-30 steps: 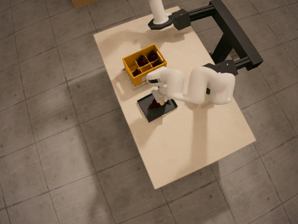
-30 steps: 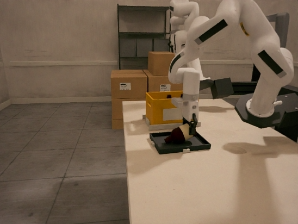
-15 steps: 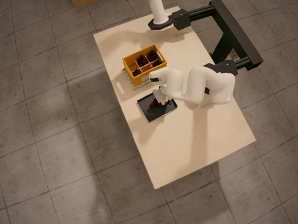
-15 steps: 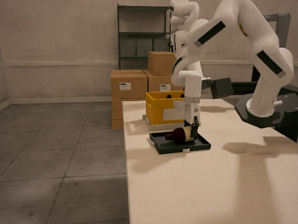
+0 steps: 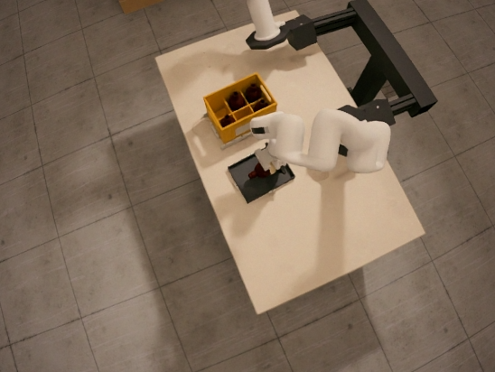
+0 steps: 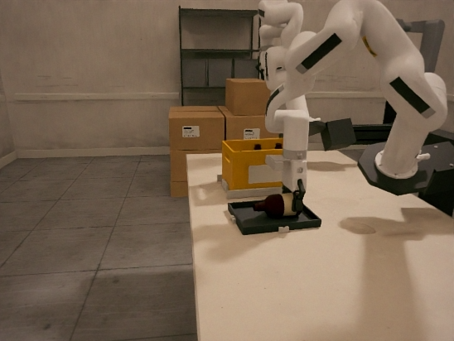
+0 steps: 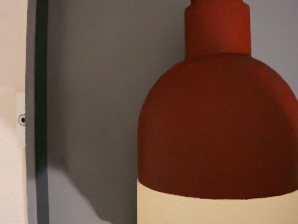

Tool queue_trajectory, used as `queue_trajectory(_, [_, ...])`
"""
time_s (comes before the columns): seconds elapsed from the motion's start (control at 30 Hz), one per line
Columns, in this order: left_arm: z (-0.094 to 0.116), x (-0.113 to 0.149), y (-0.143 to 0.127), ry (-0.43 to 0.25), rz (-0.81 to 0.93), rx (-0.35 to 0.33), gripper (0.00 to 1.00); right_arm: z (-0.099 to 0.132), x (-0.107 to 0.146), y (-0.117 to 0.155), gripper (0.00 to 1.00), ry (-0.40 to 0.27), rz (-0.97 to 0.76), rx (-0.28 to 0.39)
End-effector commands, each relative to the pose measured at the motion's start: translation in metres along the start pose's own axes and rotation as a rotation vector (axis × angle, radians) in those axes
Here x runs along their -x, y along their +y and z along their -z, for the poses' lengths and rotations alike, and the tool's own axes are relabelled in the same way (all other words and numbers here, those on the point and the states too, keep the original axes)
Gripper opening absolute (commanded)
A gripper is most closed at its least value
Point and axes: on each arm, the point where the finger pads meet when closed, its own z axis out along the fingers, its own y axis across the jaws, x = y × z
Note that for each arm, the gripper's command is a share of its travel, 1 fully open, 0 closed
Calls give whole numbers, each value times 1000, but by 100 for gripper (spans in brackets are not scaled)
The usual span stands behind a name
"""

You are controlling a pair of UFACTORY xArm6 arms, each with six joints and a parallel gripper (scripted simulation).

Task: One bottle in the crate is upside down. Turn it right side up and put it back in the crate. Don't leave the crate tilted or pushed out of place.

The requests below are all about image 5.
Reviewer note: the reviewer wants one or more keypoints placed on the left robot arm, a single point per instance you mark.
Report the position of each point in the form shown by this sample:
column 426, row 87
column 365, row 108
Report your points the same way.
column 365, row 142

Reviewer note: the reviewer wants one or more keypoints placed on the yellow plastic crate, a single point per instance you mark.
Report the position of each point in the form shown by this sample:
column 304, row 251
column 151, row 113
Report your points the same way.
column 242, row 116

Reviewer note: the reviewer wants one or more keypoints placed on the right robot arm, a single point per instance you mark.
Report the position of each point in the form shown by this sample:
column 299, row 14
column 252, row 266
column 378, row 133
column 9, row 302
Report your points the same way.
column 263, row 20

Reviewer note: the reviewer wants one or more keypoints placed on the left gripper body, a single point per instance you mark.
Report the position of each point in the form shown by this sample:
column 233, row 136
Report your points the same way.
column 277, row 163

